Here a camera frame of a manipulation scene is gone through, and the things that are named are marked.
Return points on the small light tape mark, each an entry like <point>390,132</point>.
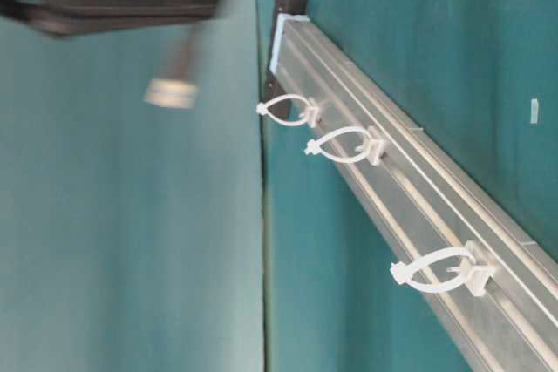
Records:
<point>534,111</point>

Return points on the silver aluminium rail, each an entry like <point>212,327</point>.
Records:
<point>491,285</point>

